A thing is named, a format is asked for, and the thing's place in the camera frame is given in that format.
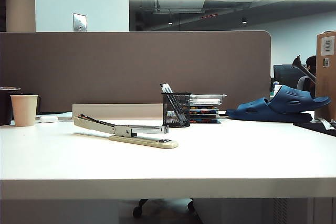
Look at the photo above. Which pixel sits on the beige long-reach stapler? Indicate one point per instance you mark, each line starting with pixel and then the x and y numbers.
pixel 123 130

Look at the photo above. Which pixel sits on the pen with clear cap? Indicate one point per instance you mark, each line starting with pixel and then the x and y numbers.
pixel 164 90
pixel 170 100

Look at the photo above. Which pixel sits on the brown cardboard box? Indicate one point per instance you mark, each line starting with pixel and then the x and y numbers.
pixel 326 77

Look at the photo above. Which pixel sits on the black flat mat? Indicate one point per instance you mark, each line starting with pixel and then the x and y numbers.
pixel 315 127

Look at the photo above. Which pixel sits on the clear plastic tray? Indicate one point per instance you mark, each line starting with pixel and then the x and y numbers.
pixel 207 98

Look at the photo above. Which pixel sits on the black computer monitor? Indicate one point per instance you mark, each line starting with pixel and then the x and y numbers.
pixel 286 75

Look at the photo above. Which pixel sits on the black mesh pen cup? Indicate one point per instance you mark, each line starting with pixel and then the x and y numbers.
pixel 176 111

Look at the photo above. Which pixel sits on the brown desk partition panel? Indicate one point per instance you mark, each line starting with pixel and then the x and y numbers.
pixel 105 69

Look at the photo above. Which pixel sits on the black round container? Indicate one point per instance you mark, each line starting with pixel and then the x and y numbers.
pixel 4 106

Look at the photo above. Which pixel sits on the blue rubber slipper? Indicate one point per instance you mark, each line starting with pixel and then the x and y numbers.
pixel 299 98
pixel 262 113

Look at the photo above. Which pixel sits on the beige paper cup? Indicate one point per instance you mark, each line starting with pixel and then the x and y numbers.
pixel 24 110

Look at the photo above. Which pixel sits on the seated person in background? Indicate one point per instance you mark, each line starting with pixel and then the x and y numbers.
pixel 308 77

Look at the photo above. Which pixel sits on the metal wall switch plate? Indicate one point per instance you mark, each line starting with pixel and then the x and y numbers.
pixel 79 22

